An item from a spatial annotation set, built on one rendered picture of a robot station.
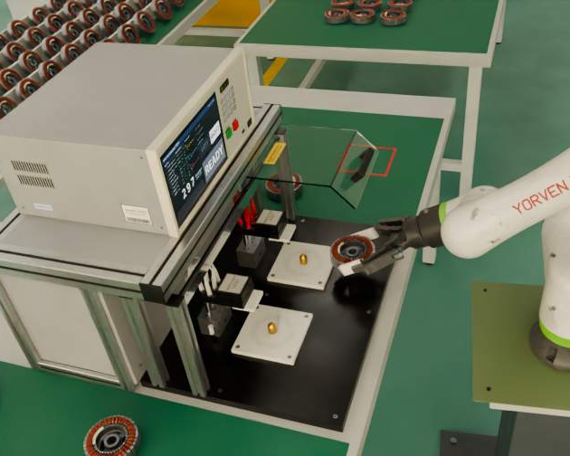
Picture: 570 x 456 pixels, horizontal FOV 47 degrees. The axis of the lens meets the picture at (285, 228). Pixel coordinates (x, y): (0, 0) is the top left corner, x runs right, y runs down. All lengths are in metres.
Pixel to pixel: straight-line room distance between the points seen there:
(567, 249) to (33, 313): 1.13
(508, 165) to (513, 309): 1.88
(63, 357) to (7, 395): 0.15
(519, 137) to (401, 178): 1.72
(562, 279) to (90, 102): 1.01
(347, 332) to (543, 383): 0.43
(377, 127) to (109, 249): 1.22
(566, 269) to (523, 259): 1.51
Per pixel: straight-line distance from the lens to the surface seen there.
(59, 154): 1.34
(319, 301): 1.62
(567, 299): 1.41
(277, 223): 1.62
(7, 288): 1.52
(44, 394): 1.64
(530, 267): 2.88
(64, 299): 1.43
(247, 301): 1.48
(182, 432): 1.46
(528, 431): 1.70
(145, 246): 1.32
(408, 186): 2.00
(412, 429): 2.31
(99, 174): 1.31
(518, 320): 1.62
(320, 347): 1.52
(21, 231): 1.48
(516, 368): 1.53
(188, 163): 1.32
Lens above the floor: 1.93
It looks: 39 degrees down
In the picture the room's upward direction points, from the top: 8 degrees counter-clockwise
